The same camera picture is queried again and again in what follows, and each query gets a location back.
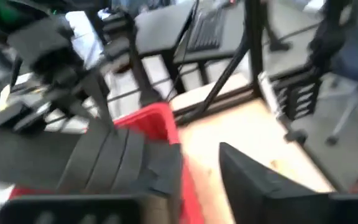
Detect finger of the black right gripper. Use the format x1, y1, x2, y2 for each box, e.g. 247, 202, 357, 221
0, 101, 51, 131
81, 70, 116, 131

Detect red plastic ribbed bin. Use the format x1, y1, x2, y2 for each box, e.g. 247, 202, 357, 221
7, 101, 205, 224

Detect black aluminium table frame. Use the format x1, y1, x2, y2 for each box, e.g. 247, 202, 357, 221
169, 0, 291, 138

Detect black slatted box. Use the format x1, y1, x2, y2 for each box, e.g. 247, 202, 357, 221
272, 70, 320, 121

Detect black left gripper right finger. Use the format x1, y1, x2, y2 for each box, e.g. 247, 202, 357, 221
219, 142, 358, 224

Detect blue seat office chair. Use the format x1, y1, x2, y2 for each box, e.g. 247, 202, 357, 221
284, 18, 358, 147

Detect black keyboard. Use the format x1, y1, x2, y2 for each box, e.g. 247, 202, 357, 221
186, 6, 227, 53

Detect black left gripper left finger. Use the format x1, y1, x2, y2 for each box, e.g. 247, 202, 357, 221
0, 144, 185, 224

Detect grey desk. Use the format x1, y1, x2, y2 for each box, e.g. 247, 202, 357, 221
172, 0, 326, 80

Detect yellow cable tag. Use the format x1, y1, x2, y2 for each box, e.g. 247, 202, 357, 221
0, 83, 12, 111

